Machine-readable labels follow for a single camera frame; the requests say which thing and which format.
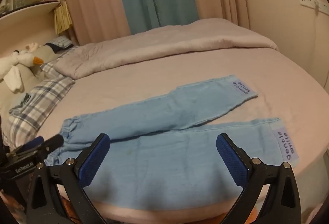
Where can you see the folded beige blanket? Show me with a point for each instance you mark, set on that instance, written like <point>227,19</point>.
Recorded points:
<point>154,46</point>

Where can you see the white goose plush toy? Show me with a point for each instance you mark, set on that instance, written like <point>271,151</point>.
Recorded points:
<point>23,59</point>

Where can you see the blue striped pillow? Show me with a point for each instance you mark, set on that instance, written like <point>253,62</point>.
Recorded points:
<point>61,41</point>

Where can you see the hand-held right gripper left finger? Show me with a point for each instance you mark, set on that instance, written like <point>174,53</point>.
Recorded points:
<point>95,159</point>

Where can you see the blue plaid pillow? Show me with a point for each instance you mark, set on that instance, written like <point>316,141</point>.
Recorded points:
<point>38,103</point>

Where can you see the light blue denim pants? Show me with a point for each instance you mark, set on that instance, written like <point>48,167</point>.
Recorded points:
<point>167,162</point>

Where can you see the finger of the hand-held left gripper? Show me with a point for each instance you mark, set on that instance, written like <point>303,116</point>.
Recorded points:
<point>54,141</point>
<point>32,143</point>

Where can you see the yellow hanging cloth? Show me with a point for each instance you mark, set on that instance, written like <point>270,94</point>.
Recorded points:
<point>63,18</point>

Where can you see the white power strip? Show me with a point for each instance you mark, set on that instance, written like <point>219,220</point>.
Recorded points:
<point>308,3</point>

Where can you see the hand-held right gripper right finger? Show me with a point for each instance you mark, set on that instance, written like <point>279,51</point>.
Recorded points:
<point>232,159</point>

